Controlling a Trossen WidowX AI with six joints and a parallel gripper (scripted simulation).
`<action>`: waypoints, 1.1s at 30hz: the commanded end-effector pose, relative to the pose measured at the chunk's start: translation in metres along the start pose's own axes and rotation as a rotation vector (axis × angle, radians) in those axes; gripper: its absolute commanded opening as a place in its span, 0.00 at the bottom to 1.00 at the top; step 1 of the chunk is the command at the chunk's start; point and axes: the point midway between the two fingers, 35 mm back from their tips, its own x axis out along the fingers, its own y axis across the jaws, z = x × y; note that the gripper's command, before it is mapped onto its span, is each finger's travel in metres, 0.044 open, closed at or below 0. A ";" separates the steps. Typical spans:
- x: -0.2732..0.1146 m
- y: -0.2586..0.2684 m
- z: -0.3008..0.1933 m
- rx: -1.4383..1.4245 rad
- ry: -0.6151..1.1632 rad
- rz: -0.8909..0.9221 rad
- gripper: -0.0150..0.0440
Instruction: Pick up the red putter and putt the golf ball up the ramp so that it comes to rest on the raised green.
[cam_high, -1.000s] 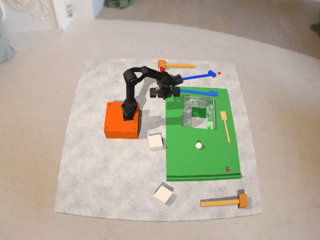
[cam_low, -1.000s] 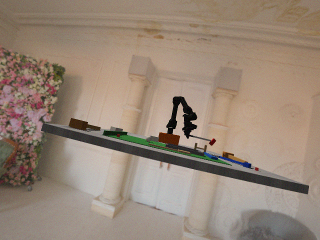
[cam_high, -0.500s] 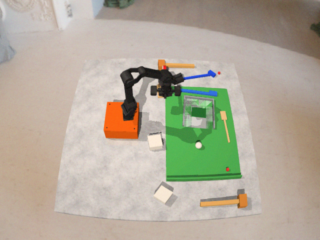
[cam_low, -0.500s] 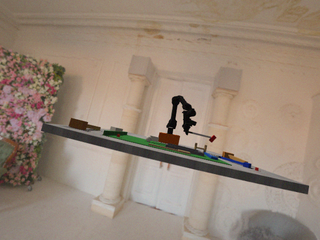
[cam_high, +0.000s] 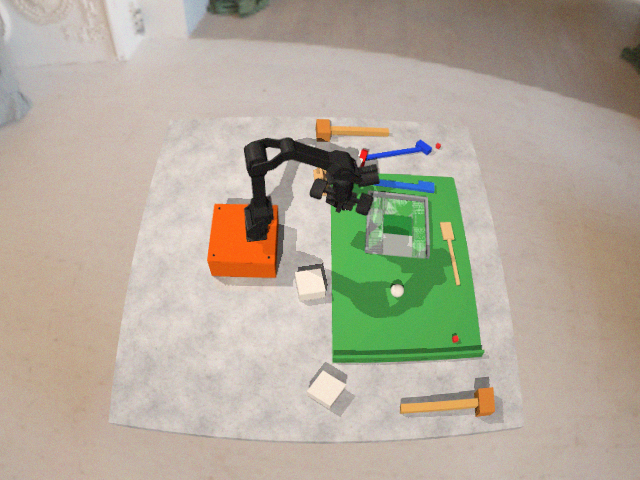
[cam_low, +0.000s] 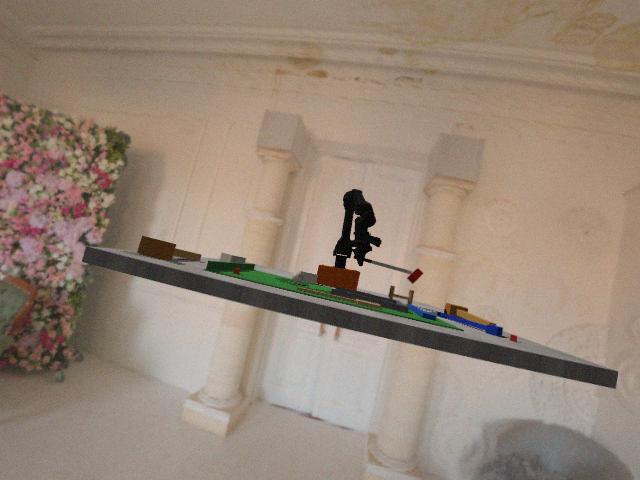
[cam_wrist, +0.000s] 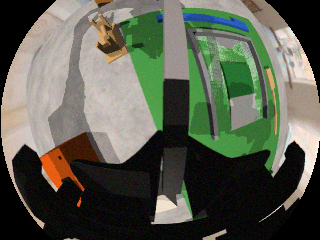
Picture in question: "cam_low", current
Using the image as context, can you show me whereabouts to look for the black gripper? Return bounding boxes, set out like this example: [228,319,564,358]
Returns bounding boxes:
[348,229,372,266]

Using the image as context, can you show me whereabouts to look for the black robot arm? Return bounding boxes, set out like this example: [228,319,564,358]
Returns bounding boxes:
[333,189,382,269]

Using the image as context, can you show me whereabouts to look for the green rectangular mat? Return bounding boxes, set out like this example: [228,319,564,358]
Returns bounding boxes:
[204,269,464,331]

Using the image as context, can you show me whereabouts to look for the orange mallet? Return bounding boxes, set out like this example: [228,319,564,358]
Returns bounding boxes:
[444,303,496,326]
[137,236,201,261]

